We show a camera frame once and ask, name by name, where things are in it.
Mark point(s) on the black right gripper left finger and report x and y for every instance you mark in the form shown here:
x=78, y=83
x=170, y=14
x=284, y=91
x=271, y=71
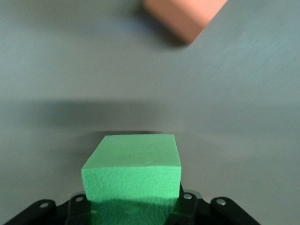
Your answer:
x=78, y=211

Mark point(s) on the brown table cover sheet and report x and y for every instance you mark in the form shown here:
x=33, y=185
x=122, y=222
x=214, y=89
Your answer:
x=70, y=70

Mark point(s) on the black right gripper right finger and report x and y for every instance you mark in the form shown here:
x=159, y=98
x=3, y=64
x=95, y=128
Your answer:
x=187, y=208

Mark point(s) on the green foam cube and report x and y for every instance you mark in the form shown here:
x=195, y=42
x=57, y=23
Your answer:
x=131, y=164

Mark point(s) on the orange foam cube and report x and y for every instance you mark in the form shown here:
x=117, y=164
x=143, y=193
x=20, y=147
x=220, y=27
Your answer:
x=182, y=16

